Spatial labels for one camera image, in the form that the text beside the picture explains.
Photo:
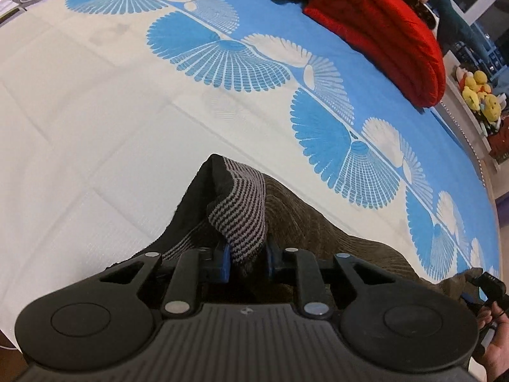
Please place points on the window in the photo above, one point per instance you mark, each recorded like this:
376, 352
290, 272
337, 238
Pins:
489, 8

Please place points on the yellow duck plush toy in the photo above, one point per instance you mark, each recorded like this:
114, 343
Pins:
475, 87

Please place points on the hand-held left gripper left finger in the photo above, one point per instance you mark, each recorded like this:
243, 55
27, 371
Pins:
226, 264

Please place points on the wooden bed frame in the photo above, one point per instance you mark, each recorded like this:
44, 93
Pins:
499, 183

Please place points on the white window sill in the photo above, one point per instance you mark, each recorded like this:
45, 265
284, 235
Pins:
461, 127

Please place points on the red folded blanket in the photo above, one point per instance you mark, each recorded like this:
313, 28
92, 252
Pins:
381, 28

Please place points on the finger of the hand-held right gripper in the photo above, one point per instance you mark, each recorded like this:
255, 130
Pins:
470, 301

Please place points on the teal shark plush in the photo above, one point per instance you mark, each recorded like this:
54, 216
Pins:
453, 16

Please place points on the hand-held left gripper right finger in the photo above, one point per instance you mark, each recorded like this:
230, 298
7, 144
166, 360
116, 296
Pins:
271, 262

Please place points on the blue and white bed sheet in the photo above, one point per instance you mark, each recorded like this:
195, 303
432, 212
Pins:
119, 127

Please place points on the person's right hand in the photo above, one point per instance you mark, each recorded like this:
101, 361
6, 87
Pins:
502, 350

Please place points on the yellow bear plush toy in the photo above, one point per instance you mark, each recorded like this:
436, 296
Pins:
492, 107

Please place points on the dark red cushion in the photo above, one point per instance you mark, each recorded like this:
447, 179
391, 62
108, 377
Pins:
500, 139

